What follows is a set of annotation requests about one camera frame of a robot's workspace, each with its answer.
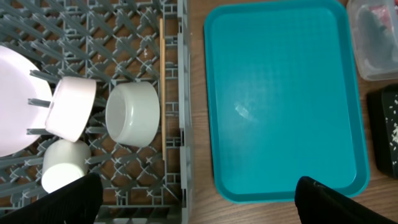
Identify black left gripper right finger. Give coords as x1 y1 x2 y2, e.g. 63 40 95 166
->
294 176 397 224

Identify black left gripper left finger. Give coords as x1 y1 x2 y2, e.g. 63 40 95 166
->
1 173 103 224

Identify white paper cup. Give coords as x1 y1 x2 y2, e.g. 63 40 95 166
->
41 139 91 194

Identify white rice leftovers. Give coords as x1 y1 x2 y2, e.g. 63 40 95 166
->
387 98 397 151

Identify pink bowl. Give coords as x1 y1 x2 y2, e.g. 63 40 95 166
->
45 77 96 142

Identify grey green bowl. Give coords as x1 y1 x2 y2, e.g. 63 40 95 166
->
105 82 160 147

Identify large white plate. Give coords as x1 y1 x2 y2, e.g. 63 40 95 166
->
1 46 52 156

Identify wooden chopstick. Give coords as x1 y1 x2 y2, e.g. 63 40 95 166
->
159 18 166 160

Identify red sauce packet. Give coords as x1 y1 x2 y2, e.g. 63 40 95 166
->
369 5 397 32

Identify teal serving tray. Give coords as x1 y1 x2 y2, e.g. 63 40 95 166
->
204 1 370 203

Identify black plastic tray bin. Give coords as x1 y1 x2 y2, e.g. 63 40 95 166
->
367 84 397 179

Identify clear plastic bin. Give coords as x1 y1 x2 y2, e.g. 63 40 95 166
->
346 0 397 81

